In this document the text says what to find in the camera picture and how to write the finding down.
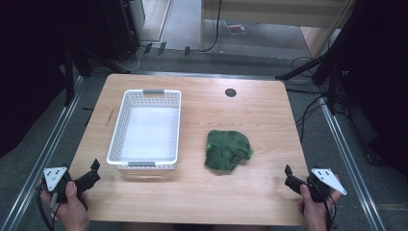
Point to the black metal stand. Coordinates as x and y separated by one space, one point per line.
68 77

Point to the aluminium floor rail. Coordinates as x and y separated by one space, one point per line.
349 160
38 160

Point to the green cloth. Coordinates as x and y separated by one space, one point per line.
227 150

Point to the white plastic basket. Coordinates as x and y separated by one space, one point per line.
147 134

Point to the booklet with red cover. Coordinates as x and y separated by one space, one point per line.
235 27

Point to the person's left hand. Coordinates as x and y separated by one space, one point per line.
73 211

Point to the dark cabinet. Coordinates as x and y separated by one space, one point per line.
122 25

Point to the black round table grommet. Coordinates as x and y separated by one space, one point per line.
230 92

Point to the black tripod stand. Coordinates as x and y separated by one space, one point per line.
308 67

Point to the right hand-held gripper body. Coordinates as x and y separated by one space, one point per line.
324 183

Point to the person's right hand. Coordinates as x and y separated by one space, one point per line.
312 211

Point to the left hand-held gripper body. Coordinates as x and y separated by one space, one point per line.
54 178

